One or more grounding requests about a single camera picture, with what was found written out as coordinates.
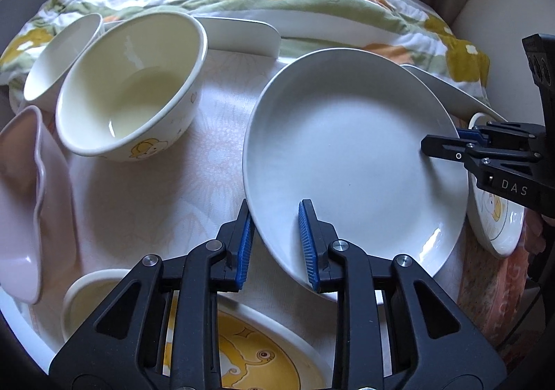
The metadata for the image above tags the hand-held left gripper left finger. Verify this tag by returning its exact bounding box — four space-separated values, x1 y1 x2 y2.
49 198 254 390

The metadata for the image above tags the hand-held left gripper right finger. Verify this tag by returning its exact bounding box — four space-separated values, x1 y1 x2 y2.
297 198 508 390

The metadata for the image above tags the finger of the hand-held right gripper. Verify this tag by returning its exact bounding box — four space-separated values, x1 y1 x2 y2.
456 121 548 144
420 135 543 162

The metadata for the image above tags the large white plate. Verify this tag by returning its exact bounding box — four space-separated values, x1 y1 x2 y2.
242 48 470 302

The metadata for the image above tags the white tray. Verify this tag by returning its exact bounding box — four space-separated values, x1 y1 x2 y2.
0 17 512 373

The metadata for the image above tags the small white bowl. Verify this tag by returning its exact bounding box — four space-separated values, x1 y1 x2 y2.
23 12 105 113

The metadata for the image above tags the small white cartoon plate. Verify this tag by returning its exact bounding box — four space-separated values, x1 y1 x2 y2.
466 112 526 260

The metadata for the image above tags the white patterned cloth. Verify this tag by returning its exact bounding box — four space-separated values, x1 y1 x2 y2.
9 47 478 390

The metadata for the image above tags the yellow cartoon plate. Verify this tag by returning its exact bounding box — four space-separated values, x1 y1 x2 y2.
61 269 334 390

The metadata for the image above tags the pink patterned cloth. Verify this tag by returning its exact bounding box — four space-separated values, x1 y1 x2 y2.
460 217 547 343

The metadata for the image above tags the cream bowl with duck print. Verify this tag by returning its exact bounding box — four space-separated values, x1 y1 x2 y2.
55 14 209 163

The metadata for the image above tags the pink wavy bowl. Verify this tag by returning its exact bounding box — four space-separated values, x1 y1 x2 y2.
0 105 74 305

